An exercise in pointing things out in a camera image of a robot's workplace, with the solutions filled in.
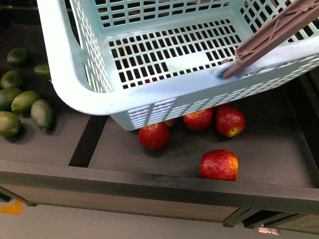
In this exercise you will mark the light blue plastic basket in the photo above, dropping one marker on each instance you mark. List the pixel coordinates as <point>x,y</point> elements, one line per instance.
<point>147,61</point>

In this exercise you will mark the brown basket handle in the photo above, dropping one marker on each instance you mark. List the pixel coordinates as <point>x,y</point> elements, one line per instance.
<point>288,22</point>

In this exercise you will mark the red apple left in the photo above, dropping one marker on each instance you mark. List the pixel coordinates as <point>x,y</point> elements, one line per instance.
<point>154,137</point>

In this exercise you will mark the red apple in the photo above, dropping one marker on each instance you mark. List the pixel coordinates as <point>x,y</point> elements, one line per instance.
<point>219,164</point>
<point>154,137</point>
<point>198,121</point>
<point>229,121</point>

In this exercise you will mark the red apple middle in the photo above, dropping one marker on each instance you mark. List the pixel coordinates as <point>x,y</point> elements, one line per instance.
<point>198,121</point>

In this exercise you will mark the red apple right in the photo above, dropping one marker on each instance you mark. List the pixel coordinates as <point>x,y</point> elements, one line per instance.
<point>229,121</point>

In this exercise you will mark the red apple front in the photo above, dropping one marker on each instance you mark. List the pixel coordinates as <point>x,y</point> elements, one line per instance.
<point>219,164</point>

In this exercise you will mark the dark wooden display stand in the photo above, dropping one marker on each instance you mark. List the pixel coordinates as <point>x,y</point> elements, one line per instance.
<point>90,161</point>

